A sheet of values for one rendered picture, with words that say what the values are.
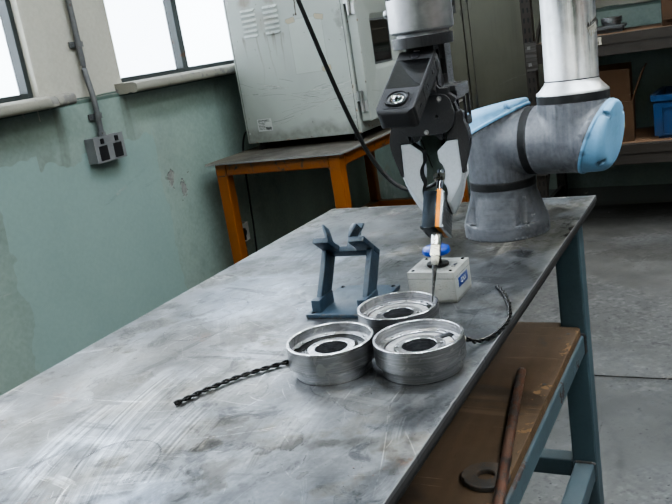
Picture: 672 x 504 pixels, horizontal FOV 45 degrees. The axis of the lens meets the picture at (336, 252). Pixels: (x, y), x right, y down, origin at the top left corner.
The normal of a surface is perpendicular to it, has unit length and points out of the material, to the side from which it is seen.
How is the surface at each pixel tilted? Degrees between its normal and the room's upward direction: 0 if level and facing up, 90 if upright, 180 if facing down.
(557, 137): 85
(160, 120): 90
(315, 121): 90
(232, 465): 0
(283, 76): 90
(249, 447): 0
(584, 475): 0
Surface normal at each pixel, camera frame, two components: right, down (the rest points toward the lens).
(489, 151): -0.58, 0.30
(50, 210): 0.88, -0.02
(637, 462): -0.15, -0.95
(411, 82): -0.31, -0.68
